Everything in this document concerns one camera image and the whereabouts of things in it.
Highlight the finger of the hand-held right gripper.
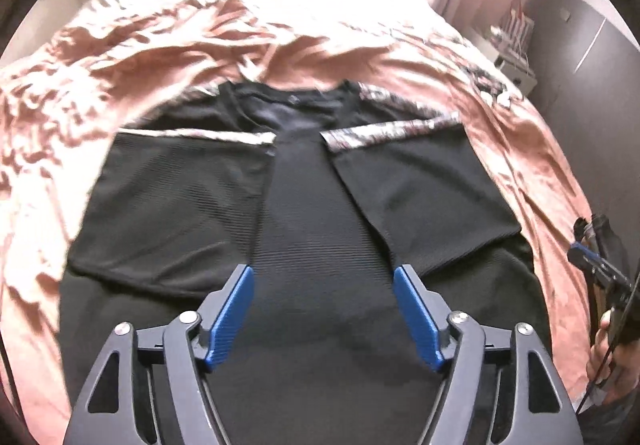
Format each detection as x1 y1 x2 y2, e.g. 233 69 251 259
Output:
574 214 622 271
567 242 632 293

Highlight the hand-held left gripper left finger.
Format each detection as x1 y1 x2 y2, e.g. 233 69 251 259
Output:
62 264 256 445

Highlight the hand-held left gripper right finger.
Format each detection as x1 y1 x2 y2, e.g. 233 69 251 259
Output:
392 265 583 445

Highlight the black t-shirt patterned trim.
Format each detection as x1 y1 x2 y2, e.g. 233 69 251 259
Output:
59 80 553 445

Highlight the person's right hand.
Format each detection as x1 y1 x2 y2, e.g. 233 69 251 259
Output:
586 309 640 406

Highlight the striped paper bag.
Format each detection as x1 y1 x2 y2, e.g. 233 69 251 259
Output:
502 0 536 56

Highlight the brown blanket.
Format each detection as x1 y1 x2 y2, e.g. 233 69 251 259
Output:
0 0 596 445

